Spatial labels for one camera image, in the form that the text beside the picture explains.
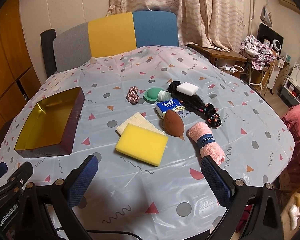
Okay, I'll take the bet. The pink towel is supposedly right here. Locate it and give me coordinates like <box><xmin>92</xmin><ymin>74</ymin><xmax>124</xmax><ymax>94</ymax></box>
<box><xmin>187</xmin><ymin>122</ymin><xmax>225</xmax><ymax>165</ymax></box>

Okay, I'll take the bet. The brown makeup sponge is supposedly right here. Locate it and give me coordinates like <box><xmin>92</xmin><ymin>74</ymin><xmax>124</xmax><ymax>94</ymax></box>
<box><xmin>164</xmin><ymin>109</ymin><xmax>184</xmax><ymax>137</ymax></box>

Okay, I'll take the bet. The yellow sponge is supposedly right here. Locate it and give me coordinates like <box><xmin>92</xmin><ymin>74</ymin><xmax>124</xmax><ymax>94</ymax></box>
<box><xmin>115</xmin><ymin>124</ymin><xmax>168</xmax><ymax>167</ymax></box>

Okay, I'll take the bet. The black braided hairpiece with beads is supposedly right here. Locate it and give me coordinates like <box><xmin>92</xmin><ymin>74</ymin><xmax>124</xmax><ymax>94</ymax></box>
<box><xmin>167</xmin><ymin>81</ymin><xmax>222</xmax><ymax>128</ymax></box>

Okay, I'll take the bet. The blue tissue pack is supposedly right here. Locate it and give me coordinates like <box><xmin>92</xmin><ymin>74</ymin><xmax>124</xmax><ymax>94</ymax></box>
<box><xmin>155</xmin><ymin>99</ymin><xmax>185</xmax><ymax>119</ymax></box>

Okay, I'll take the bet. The white soap bar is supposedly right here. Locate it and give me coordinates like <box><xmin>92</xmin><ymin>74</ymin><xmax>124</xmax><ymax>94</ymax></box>
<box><xmin>176</xmin><ymin>82</ymin><xmax>199</xmax><ymax>96</ymax></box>

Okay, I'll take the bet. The pink striped scrunchie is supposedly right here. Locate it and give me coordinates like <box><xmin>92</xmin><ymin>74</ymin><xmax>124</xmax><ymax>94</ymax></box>
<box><xmin>126</xmin><ymin>86</ymin><xmax>140</xmax><ymax>105</ymax></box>

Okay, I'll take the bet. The green silicone bottle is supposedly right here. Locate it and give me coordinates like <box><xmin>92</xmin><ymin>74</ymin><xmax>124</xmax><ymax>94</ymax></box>
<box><xmin>143</xmin><ymin>87</ymin><xmax>172</xmax><ymax>102</ymax></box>

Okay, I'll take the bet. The gold tray box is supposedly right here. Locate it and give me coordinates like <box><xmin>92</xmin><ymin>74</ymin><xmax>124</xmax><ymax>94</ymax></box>
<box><xmin>14</xmin><ymin>87</ymin><xmax>85</xmax><ymax>158</ymax></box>

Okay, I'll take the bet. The wooden wardrobe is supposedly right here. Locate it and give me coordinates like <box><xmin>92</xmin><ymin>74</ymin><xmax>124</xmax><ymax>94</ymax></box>
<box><xmin>0</xmin><ymin>0</ymin><xmax>41</xmax><ymax>131</ymax></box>

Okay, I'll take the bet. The red blanket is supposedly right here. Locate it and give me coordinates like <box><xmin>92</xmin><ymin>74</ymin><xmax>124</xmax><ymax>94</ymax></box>
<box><xmin>281</xmin><ymin>98</ymin><xmax>300</xmax><ymax>178</ymax></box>

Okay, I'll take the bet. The cream waffle cloth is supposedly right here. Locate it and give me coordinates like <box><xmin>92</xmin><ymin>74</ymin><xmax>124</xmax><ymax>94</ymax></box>
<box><xmin>116</xmin><ymin>112</ymin><xmax>165</xmax><ymax>135</ymax></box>

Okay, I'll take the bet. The patterned plastic tablecloth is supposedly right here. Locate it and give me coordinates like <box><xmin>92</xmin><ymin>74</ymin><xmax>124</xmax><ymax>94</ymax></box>
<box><xmin>0</xmin><ymin>46</ymin><xmax>295</xmax><ymax>239</ymax></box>

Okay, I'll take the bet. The pile of clothes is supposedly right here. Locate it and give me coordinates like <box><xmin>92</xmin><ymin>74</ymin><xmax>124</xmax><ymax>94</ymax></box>
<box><xmin>239</xmin><ymin>35</ymin><xmax>275</xmax><ymax>70</ymax></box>

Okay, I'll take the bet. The wooden side table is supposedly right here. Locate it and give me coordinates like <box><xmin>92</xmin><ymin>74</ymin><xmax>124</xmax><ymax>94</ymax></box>
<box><xmin>187</xmin><ymin>44</ymin><xmax>247</xmax><ymax>65</ymax></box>

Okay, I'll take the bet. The black rolled mat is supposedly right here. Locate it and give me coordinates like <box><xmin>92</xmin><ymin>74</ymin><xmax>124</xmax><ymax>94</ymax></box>
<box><xmin>40</xmin><ymin>29</ymin><xmax>57</xmax><ymax>78</ymax></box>

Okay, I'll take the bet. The grey yellow blue chair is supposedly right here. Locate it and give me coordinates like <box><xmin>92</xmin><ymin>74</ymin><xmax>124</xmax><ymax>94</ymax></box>
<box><xmin>53</xmin><ymin>11</ymin><xmax>179</xmax><ymax>72</ymax></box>

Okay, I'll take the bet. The white fan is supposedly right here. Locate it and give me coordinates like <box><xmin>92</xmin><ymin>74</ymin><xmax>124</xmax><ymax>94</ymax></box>
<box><xmin>270</xmin><ymin>39</ymin><xmax>281</xmax><ymax>54</ymax></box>

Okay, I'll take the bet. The pink patterned curtain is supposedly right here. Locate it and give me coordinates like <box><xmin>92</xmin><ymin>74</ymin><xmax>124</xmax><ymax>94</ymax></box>
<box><xmin>108</xmin><ymin>0</ymin><xmax>244</xmax><ymax>52</ymax></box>

